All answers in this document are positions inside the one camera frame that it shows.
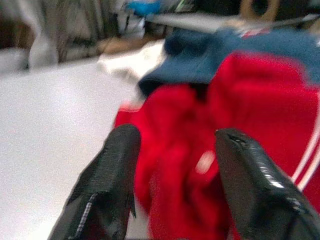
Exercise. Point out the metal clothes rack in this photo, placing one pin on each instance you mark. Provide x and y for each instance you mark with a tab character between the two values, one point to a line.
180	20

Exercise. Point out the red shirt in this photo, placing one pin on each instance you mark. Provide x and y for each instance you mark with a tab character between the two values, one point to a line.
180	130

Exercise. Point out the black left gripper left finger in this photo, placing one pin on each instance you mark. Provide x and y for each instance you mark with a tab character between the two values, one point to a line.
105	187

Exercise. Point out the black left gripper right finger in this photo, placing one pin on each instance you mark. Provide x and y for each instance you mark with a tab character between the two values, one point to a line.
257	200

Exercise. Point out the white shirt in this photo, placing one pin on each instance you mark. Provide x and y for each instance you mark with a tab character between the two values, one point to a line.
50	125

